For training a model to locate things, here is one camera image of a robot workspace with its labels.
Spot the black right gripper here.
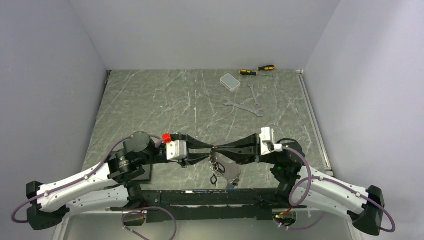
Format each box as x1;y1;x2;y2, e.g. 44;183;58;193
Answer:
212;133;280;165

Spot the metal key organizer plate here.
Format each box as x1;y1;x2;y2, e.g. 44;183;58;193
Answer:
209;151;241;191

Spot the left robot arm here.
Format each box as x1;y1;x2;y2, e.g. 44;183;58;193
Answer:
26;131;213;231

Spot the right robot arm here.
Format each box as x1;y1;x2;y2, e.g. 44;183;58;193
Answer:
211;134;385;236

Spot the black key tag white label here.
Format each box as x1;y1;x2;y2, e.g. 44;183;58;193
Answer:
210;174;218;186

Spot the large silver wrench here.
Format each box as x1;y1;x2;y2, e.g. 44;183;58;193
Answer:
223;99;265;117

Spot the small silver wrench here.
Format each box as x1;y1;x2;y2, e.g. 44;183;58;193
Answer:
248;83;261;108

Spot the black flat box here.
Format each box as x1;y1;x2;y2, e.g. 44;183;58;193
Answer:
137;164;153;183

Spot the clear plastic box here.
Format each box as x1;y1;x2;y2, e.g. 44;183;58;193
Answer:
220;73;241;92

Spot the yellow black screwdriver front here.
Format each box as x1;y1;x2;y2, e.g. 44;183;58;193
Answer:
239;69;273;77

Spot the yellow black screwdriver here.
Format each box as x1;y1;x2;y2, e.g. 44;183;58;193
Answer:
239;69;273;77
254;65;275;72

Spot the yellow black screwdriver rear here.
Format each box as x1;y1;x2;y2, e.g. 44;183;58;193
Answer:
254;65;275;72

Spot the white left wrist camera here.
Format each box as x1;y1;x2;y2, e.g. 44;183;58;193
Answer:
166;140;188;162

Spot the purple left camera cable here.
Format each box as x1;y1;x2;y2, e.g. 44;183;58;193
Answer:
10;133;171;224

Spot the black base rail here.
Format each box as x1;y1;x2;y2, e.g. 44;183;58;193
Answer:
110;183;290;223

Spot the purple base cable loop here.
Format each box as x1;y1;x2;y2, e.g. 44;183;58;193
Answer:
121;206;178;240

